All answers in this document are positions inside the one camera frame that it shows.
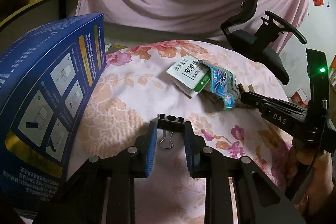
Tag floral pink tablecloth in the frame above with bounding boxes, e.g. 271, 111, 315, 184
68, 40, 291, 223

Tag black binder clip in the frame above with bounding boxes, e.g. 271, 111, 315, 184
157, 114, 185, 149

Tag white green medicine packet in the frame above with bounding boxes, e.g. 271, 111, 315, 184
166, 56, 211, 98

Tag person right hand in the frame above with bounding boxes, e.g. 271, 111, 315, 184
285, 139, 335, 220

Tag black office chair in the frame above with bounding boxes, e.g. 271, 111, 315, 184
220, 0, 307, 85

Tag teal colourful snack packet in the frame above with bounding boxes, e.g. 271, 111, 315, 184
201, 61, 240, 110

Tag blue cardboard box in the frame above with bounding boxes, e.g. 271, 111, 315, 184
1, 13, 106, 210

